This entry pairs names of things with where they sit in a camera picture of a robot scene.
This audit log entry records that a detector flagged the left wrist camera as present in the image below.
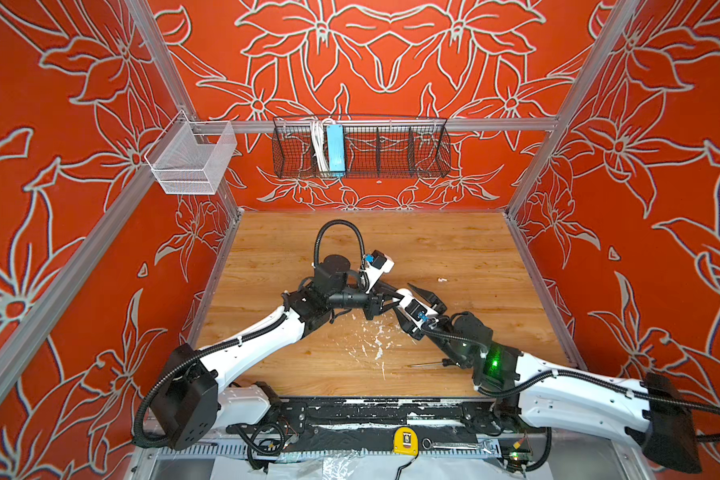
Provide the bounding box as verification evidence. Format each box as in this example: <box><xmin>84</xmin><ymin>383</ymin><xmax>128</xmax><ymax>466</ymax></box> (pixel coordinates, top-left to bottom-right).
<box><xmin>360</xmin><ymin>250</ymin><xmax>394</xmax><ymax>293</ymax></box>

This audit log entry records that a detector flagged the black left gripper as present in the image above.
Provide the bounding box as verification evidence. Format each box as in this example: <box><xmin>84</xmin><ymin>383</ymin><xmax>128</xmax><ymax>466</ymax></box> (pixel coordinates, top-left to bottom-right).
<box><xmin>327</xmin><ymin>281</ymin><xmax>405</xmax><ymax>321</ymax></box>

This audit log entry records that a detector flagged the black handled screwdriver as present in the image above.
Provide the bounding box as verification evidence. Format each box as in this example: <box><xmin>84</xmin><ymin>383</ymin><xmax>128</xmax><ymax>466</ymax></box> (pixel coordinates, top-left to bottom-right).
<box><xmin>409</xmin><ymin>358</ymin><xmax>452</xmax><ymax>369</ymax></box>

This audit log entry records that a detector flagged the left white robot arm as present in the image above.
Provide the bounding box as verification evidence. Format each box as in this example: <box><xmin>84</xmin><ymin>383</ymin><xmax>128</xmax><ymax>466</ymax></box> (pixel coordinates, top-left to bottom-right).
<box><xmin>132</xmin><ymin>251</ymin><xmax>394</xmax><ymax>451</ymax></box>

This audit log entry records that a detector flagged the silver wrench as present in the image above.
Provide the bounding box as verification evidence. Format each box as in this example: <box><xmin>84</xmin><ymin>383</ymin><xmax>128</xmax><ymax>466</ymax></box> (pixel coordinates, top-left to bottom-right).
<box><xmin>421</xmin><ymin>438</ymin><xmax>490</xmax><ymax>451</ymax></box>

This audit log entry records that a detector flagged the black wire wall basket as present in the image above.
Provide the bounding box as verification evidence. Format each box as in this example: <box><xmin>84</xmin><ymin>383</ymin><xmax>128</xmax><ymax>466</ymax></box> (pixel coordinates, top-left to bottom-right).
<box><xmin>272</xmin><ymin>115</ymin><xmax>452</xmax><ymax>180</ymax></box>

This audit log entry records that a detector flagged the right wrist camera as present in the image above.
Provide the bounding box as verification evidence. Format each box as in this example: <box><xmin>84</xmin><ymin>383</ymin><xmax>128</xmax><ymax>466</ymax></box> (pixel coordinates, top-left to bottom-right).
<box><xmin>394</xmin><ymin>289</ymin><xmax>437</xmax><ymax>335</ymax></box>

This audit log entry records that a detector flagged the yellow tape measure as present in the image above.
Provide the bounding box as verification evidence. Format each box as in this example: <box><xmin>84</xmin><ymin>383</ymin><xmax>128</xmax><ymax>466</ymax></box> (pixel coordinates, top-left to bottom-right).
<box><xmin>393</xmin><ymin>426</ymin><xmax>419</xmax><ymax>457</ymax></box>

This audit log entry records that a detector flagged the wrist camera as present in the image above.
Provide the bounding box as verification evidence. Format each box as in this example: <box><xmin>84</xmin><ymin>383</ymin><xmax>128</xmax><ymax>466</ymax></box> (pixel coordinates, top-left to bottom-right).
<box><xmin>360</xmin><ymin>250</ymin><xmax>394</xmax><ymax>293</ymax></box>
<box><xmin>394</xmin><ymin>289</ymin><xmax>437</xmax><ymax>335</ymax></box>

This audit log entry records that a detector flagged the clear plastic wall bin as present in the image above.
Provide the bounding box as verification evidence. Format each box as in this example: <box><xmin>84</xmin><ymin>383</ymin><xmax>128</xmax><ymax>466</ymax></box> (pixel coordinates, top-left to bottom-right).
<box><xmin>144</xmin><ymin>110</ymin><xmax>237</xmax><ymax>195</ymax></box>

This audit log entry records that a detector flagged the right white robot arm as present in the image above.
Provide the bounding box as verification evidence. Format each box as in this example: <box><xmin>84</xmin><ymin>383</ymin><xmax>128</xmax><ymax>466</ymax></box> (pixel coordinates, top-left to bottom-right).
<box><xmin>394</xmin><ymin>285</ymin><xmax>720</xmax><ymax>474</ymax></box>

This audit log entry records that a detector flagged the light blue box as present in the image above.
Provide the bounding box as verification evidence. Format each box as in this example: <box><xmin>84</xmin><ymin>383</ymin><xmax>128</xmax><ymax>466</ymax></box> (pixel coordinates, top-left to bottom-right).
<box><xmin>326</xmin><ymin>123</ymin><xmax>346</xmax><ymax>178</ymax></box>

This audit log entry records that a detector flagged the white coiled cable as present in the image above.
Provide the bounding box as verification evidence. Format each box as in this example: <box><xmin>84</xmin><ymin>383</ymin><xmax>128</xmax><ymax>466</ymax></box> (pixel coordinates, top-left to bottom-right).
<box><xmin>310</xmin><ymin>119</ymin><xmax>329</xmax><ymax>175</ymax></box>

